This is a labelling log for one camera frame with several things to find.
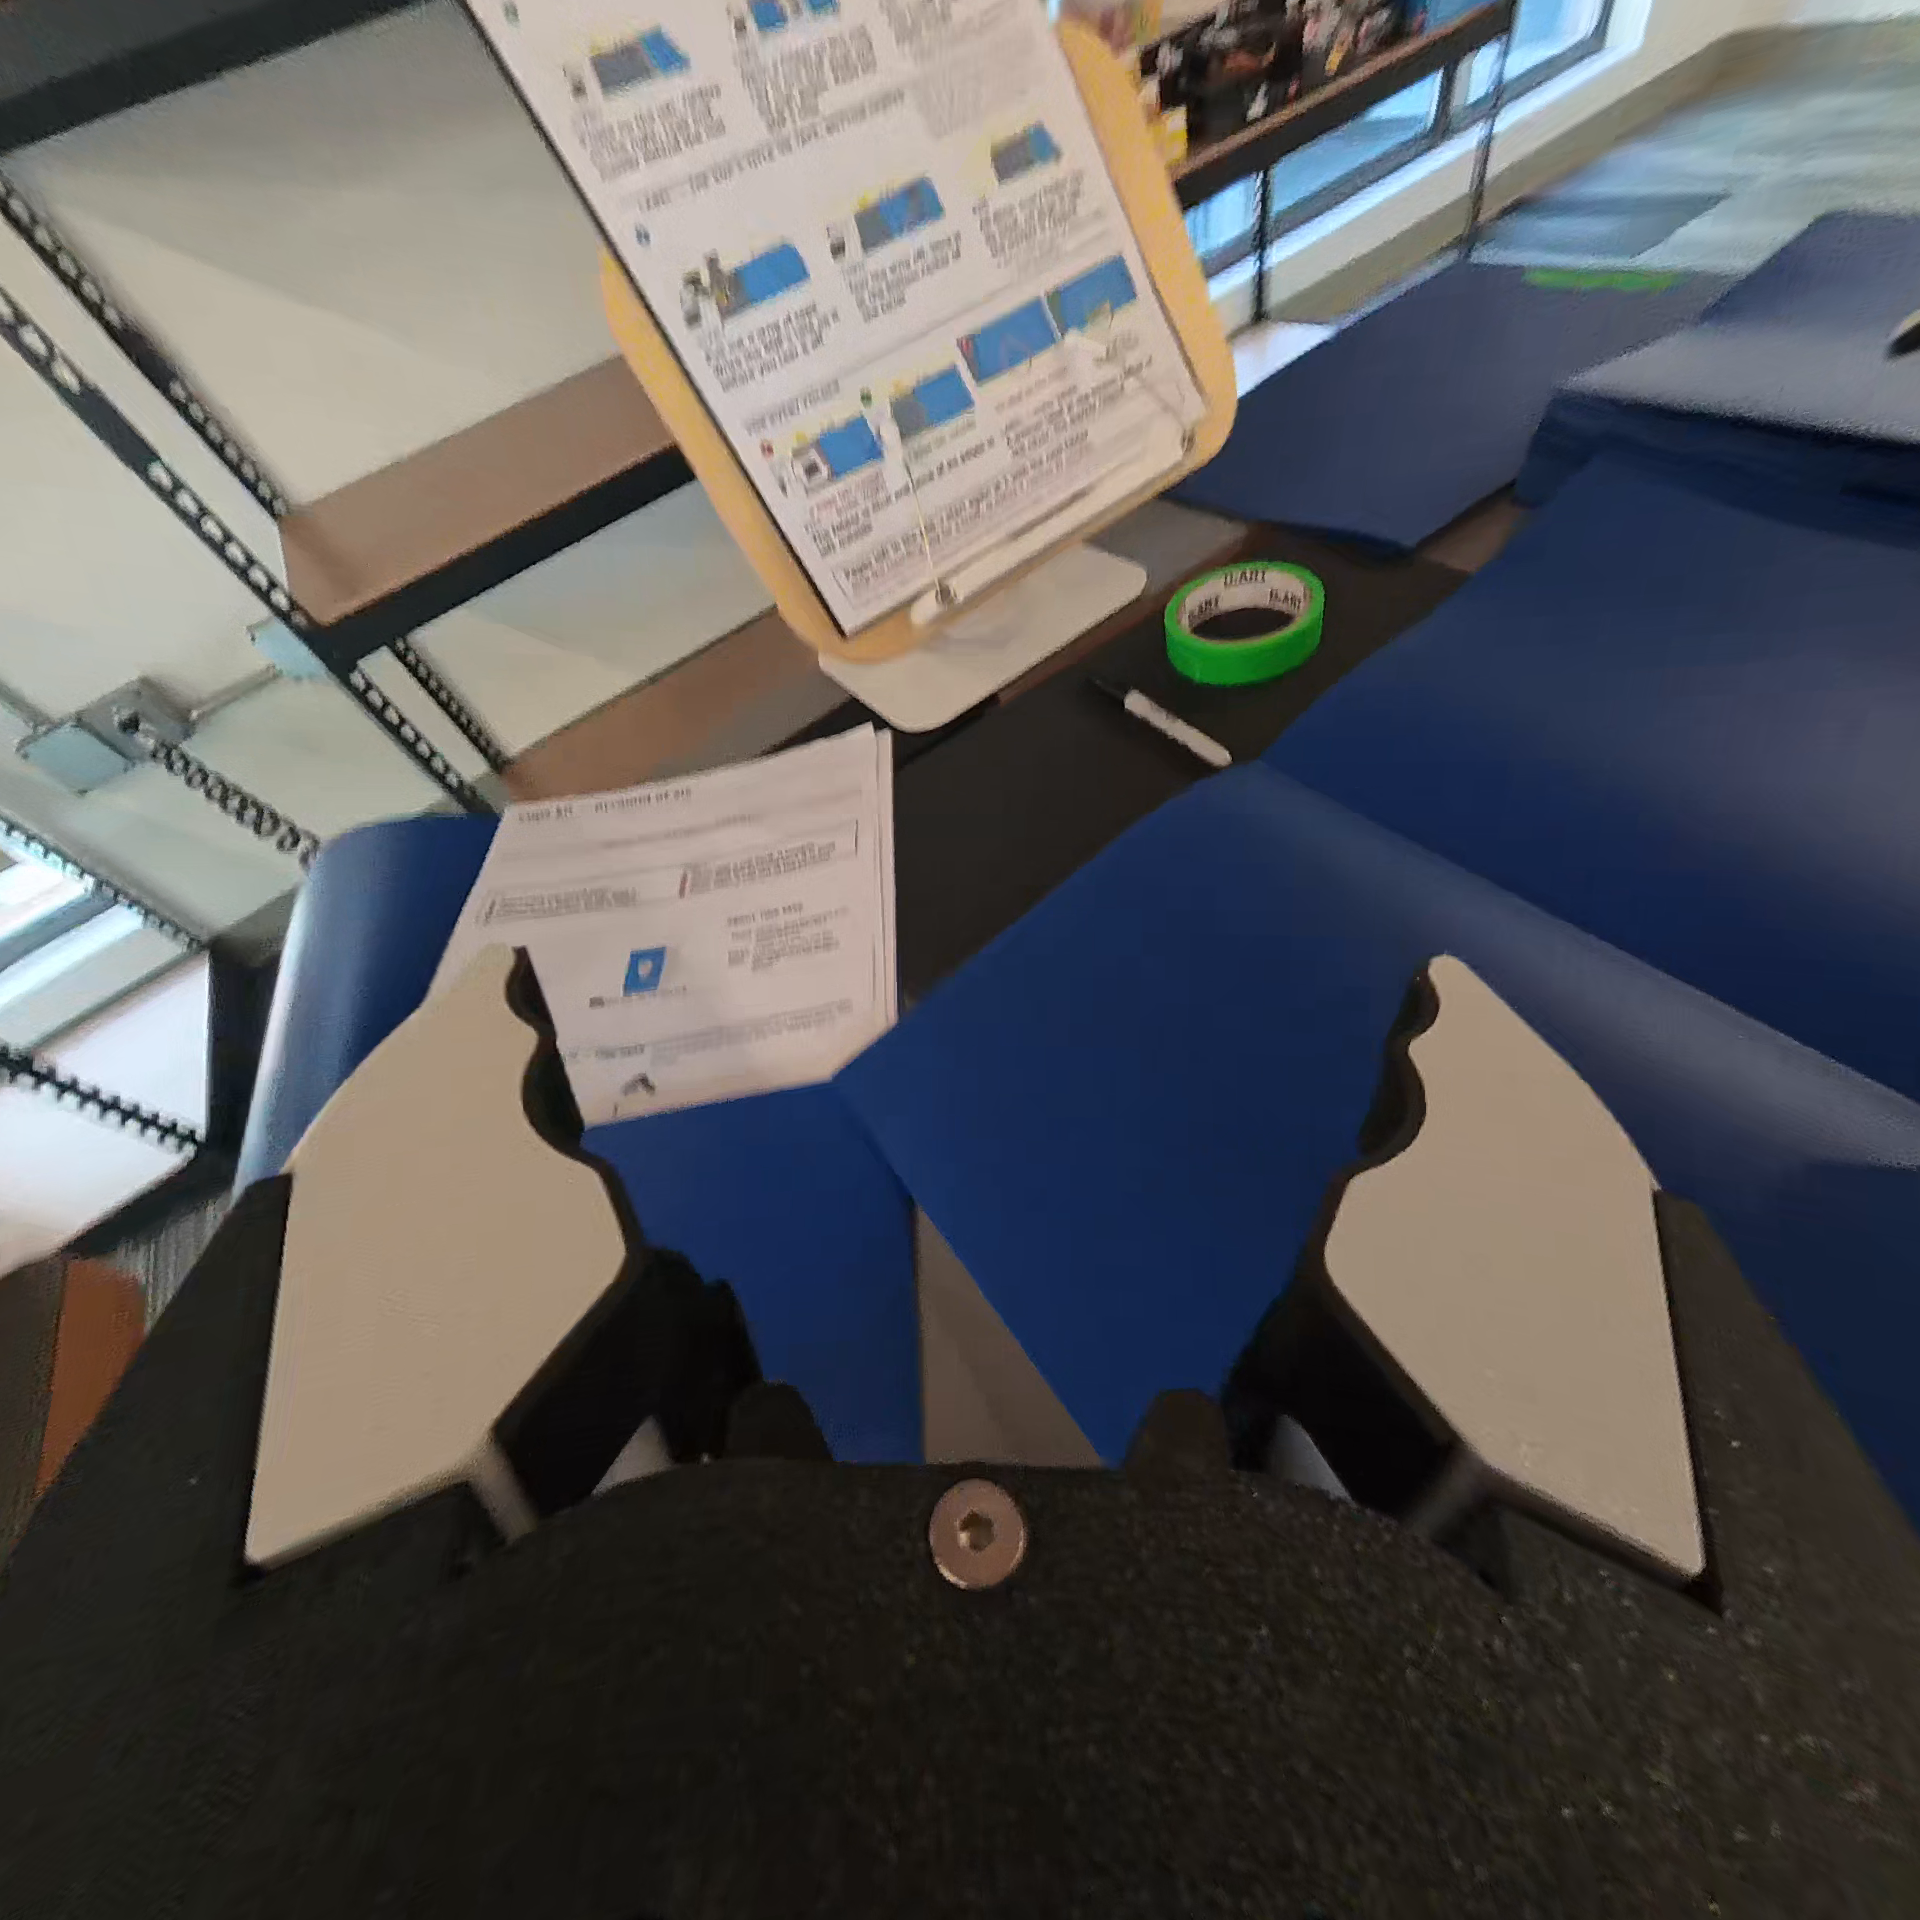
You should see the blue mat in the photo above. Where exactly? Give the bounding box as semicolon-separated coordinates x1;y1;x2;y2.
248;817;921;1465
1260;451;1920;933
1162;271;1729;559
832;767;1920;1472

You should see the white marker pen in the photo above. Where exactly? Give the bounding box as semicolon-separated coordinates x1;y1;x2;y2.
1092;679;1235;771

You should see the printed white paper sheet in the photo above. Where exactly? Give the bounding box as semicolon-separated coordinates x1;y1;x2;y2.
450;724;902;1127

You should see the stack of blue mats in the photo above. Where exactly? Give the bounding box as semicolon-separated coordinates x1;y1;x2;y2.
1516;210;1920;512

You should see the grey electrical junction box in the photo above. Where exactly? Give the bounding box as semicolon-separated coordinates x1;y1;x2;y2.
17;681;197;794

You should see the wooden document stand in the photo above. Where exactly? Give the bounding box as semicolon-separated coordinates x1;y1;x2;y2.
598;17;1241;737

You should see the printed instruction sheet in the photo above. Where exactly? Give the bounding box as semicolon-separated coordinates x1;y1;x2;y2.
465;0;1209;640

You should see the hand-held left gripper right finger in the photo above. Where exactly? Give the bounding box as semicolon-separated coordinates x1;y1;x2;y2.
1302;953;1710;1588

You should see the green tape roll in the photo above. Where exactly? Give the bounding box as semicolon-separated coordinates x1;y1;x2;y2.
1164;564;1329;689

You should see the black metal shelf rack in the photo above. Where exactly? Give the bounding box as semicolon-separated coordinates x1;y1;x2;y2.
0;0;707;842

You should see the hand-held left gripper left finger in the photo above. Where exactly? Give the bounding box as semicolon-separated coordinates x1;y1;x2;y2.
245;944;649;1569

